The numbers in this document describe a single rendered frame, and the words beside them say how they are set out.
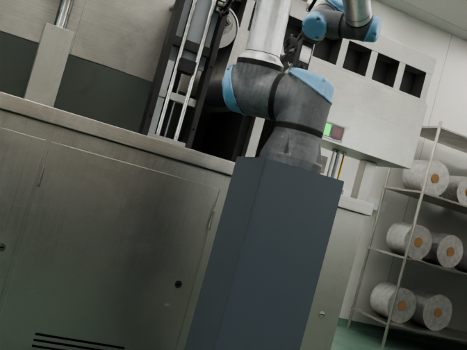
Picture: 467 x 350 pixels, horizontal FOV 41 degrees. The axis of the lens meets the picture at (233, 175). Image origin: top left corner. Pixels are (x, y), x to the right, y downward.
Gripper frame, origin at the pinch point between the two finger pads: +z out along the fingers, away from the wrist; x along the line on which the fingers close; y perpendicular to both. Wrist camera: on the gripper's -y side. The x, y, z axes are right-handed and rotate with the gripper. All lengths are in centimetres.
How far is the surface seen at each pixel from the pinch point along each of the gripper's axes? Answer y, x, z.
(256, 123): -13.1, 4.7, 10.6
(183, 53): -6.7, 36.6, -1.9
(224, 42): 8.2, 21.5, -0.5
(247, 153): -21.1, 5.0, 17.3
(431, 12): 280, -231, 88
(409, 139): 27, -85, 26
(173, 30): -5.4, 42.5, -7.3
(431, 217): 167, -306, 212
